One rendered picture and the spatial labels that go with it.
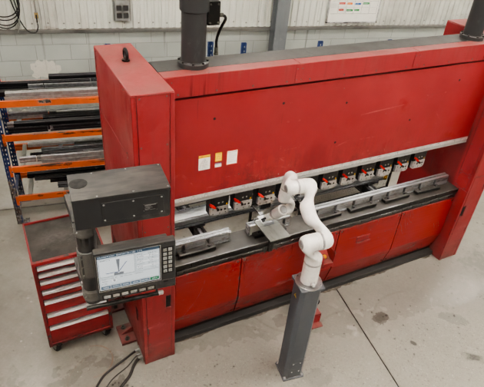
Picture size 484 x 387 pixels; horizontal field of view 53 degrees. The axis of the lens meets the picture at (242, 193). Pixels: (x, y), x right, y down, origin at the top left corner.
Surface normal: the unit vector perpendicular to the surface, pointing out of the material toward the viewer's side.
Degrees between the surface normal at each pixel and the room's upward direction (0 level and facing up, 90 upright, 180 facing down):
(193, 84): 90
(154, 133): 90
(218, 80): 90
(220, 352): 0
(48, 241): 0
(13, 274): 0
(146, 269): 90
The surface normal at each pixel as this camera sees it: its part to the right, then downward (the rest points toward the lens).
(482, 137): -0.89, 0.20
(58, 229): 0.07, -0.82
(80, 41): 0.30, 0.56
